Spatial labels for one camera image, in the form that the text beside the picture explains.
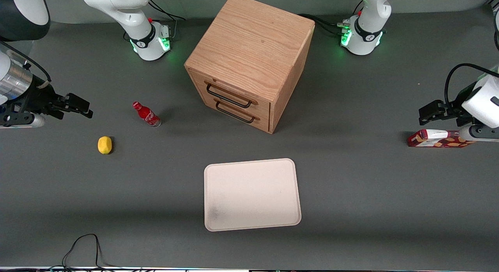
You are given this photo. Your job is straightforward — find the black right base cables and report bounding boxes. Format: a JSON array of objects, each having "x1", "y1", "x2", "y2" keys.
[{"x1": 147, "y1": 0, "x2": 187, "y2": 39}]

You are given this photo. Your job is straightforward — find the black wire drawer handle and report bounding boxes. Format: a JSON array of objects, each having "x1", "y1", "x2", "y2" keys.
[
  {"x1": 205, "y1": 83, "x2": 254, "y2": 109},
  {"x1": 215, "y1": 100, "x2": 257, "y2": 124}
]

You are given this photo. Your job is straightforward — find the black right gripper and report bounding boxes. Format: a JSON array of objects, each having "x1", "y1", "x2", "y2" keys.
[{"x1": 18, "y1": 83, "x2": 94, "y2": 120}]

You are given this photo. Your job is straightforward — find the red coke bottle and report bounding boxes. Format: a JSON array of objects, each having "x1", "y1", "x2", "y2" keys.
[{"x1": 132, "y1": 101, "x2": 162, "y2": 128}]

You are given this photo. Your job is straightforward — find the beige plastic tray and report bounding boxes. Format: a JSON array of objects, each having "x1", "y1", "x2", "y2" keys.
[{"x1": 203, "y1": 158, "x2": 302, "y2": 232}]

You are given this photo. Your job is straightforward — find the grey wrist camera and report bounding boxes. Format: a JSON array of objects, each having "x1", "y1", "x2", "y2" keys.
[
  {"x1": 0, "y1": 114, "x2": 46, "y2": 129},
  {"x1": 459, "y1": 124, "x2": 499, "y2": 143}
]

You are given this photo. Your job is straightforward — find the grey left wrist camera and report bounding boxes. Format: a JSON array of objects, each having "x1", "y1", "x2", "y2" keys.
[{"x1": 459, "y1": 124, "x2": 499, "y2": 143}]

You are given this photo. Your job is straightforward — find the black base cables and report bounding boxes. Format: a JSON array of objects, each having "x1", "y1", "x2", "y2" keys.
[
  {"x1": 298, "y1": 0, "x2": 366, "y2": 37},
  {"x1": 147, "y1": 0, "x2": 187, "y2": 39}
]

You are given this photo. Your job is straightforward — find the yellow lemon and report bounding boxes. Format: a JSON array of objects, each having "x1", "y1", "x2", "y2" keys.
[{"x1": 97, "y1": 136, "x2": 113, "y2": 155}]

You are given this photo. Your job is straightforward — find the thin black table cable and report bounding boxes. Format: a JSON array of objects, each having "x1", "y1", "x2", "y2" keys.
[{"x1": 47, "y1": 233, "x2": 133, "y2": 272}]

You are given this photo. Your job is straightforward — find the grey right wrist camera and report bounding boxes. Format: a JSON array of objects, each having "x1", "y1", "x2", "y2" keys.
[{"x1": 0, "y1": 114, "x2": 46, "y2": 129}]

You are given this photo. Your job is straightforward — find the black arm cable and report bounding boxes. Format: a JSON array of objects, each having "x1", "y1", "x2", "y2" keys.
[
  {"x1": 444, "y1": 63, "x2": 499, "y2": 106},
  {"x1": 0, "y1": 41, "x2": 52, "y2": 85}
]

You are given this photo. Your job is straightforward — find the wooden drawer cabinet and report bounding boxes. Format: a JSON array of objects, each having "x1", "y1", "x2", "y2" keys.
[{"x1": 184, "y1": 0, "x2": 316, "y2": 134}]

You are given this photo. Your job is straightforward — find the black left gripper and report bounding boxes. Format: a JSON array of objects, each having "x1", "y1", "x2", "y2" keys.
[{"x1": 419, "y1": 83, "x2": 479, "y2": 127}]

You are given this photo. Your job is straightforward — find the black left base cables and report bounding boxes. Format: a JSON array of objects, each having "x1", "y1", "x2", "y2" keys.
[{"x1": 298, "y1": 0, "x2": 366, "y2": 37}]

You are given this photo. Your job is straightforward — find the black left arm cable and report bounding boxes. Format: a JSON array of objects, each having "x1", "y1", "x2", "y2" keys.
[{"x1": 444, "y1": 63, "x2": 499, "y2": 106}]

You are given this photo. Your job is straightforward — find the red snack box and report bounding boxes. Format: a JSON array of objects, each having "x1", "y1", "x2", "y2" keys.
[{"x1": 407, "y1": 129, "x2": 477, "y2": 148}]

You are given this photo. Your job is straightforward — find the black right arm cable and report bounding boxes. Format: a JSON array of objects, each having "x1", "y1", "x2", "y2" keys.
[{"x1": 0, "y1": 41, "x2": 52, "y2": 85}]

